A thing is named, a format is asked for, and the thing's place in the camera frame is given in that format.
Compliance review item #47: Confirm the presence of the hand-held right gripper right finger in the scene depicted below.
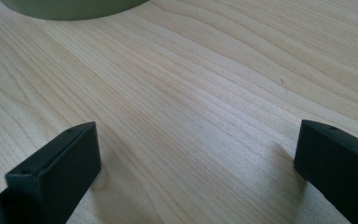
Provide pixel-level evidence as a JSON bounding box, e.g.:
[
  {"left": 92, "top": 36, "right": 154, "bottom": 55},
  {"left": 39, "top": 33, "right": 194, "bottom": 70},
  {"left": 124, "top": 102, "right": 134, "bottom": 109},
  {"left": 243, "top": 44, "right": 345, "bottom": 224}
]
[{"left": 294, "top": 119, "right": 358, "bottom": 224}]

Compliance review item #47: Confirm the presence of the green plastic trash bin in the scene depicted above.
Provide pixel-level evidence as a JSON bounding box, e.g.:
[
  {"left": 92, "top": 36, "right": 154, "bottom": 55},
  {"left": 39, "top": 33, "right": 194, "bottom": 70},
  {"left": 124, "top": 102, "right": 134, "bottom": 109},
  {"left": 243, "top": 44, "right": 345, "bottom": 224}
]
[{"left": 0, "top": 0, "right": 150, "bottom": 21}]

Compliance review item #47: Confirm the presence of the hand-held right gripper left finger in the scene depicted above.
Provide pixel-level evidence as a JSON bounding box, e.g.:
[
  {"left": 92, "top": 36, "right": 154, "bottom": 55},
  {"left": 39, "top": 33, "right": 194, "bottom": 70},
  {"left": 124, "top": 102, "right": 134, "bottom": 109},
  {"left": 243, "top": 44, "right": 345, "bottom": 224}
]
[{"left": 0, "top": 121, "right": 103, "bottom": 224}]

